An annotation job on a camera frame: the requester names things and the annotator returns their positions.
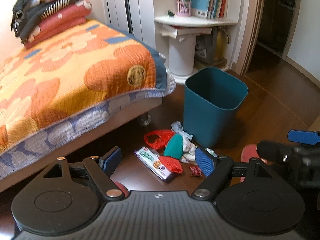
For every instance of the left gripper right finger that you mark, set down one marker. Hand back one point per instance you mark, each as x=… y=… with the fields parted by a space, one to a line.
x=218 y=172

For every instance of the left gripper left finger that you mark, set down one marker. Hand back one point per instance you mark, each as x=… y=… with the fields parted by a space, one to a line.
x=100 y=169

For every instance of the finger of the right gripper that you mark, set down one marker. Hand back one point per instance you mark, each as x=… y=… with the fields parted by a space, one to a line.
x=303 y=137

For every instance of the red plastic bag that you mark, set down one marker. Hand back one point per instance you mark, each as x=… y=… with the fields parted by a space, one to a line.
x=158 y=139

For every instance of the teal plastic trash bin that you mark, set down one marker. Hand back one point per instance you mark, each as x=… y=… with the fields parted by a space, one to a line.
x=211 y=100

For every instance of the small red candy wrapper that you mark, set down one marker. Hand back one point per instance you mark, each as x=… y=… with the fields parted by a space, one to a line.
x=196 y=171

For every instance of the pink slipper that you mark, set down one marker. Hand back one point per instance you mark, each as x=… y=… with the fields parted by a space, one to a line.
x=248 y=152

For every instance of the red mesh net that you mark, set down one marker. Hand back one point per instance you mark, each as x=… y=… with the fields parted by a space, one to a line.
x=171 y=164

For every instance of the teal oval object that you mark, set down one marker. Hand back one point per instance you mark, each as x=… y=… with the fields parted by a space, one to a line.
x=174 y=147

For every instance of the silver metal bed leg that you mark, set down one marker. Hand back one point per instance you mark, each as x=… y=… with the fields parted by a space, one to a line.
x=144 y=119

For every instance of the bed with orange floral quilt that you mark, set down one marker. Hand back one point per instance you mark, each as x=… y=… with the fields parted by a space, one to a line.
x=71 y=89

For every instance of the grey plastic jug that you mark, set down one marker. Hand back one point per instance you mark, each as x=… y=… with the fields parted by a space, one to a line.
x=205 y=47

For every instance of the white cylindrical bin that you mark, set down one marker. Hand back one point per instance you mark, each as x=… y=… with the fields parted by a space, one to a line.
x=181 y=55

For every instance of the golden thermos kettle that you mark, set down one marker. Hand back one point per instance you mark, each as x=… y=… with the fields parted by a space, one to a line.
x=222 y=39

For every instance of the white corner shelf unit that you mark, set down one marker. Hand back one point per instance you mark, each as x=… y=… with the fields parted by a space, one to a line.
x=231 y=22

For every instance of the stack of papers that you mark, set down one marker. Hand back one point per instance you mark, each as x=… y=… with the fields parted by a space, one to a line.
x=182 y=33

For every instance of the folded red blanket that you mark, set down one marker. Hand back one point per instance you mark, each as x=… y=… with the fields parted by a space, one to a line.
x=62 y=20

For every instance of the small green object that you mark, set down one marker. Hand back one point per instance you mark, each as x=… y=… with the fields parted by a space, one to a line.
x=170 y=14

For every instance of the row of books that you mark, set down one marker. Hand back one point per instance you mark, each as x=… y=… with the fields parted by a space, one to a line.
x=209 y=9

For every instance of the pink pen holder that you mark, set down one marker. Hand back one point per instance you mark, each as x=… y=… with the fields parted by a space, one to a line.
x=183 y=9

